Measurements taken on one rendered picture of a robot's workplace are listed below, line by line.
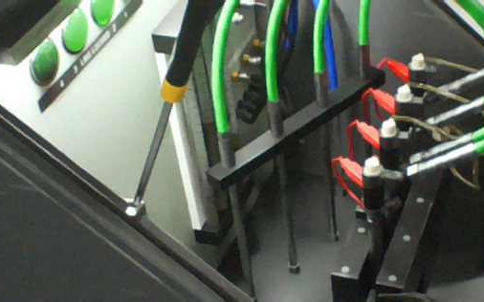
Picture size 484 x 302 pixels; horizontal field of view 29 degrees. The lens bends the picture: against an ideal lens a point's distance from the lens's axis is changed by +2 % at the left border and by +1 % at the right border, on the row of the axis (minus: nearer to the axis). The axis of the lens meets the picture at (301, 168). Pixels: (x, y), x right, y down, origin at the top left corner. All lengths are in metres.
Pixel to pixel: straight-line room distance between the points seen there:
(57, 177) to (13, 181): 0.04
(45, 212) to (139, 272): 0.10
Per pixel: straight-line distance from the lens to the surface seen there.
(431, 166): 1.11
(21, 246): 0.92
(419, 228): 1.29
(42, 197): 0.85
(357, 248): 1.26
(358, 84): 1.35
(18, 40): 0.89
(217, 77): 1.14
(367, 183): 1.15
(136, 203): 0.85
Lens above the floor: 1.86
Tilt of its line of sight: 39 degrees down
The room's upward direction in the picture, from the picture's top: 6 degrees counter-clockwise
